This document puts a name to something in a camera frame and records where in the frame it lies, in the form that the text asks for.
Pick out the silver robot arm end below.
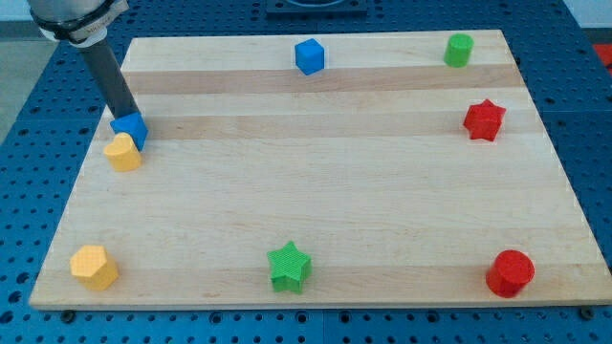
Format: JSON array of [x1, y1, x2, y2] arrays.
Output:
[[28, 0, 129, 48]]

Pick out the yellow hexagon block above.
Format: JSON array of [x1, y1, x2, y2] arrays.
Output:
[[69, 245, 120, 291]]

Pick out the wooden board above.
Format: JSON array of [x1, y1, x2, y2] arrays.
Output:
[[30, 30, 611, 311]]

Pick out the green star block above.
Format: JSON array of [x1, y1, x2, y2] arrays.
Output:
[[267, 241, 312, 294]]

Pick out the blue cube block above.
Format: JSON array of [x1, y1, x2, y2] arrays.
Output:
[[295, 38, 325, 75]]

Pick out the yellow heart block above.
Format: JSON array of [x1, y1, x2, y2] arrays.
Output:
[[103, 133, 142, 172]]

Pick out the red star block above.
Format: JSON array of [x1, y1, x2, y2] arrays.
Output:
[[463, 98, 507, 142]]

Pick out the green cylinder block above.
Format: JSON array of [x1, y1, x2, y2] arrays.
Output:
[[444, 33, 474, 68]]

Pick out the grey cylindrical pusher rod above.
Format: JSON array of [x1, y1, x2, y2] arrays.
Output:
[[78, 38, 139, 118]]

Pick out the red cylinder block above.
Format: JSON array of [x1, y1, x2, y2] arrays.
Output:
[[486, 249, 536, 298]]

